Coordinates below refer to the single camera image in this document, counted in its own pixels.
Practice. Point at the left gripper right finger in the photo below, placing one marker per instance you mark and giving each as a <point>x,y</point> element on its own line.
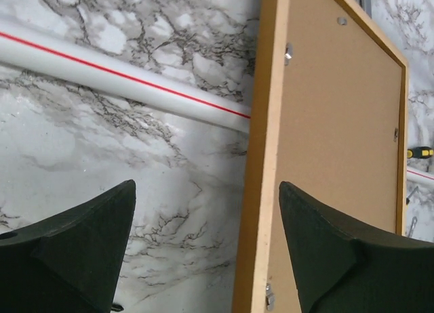
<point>341,264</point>

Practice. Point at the white PVC pipe rack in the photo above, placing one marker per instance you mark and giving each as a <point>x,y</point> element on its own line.
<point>118,76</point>

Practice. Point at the brown wooden picture frame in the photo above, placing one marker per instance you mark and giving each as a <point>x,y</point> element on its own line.
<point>331,50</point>

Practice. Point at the yellow black screwdriver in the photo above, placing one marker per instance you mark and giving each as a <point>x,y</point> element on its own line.
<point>420,152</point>

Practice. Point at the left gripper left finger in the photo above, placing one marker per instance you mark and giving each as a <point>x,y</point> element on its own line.
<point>71,261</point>

